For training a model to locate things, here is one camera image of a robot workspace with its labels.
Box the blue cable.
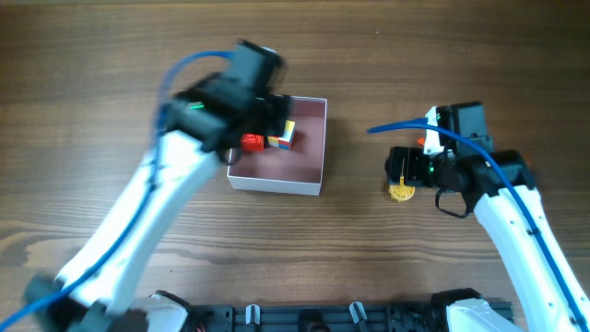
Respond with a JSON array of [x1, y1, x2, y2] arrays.
[[366, 117, 586, 319], [0, 50, 236, 331]]

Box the left blue cable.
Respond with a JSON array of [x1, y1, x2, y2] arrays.
[[0, 50, 236, 331]]

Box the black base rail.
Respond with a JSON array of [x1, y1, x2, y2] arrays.
[[192, 302, 446, 332]]

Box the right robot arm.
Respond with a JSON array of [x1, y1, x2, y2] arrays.
[[375, 101, 589, 331]]

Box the right blue cable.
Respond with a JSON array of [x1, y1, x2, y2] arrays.
[[366, 117, 586, 319]]

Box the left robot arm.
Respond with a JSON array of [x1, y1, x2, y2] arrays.
[[18, 41, 291, 331]]

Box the pink white open box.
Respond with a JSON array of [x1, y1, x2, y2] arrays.
[[227, 97, 328, 196]]

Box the multicolour puzzle cube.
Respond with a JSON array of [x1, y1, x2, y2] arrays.
[[267, 120, 295, 150]]

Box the red toy car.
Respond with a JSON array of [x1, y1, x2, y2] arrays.
[[241, 134, 266, 153]]

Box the yellow round toy wheel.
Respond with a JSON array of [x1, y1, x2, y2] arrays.
[[388, 175, 416, 202]]

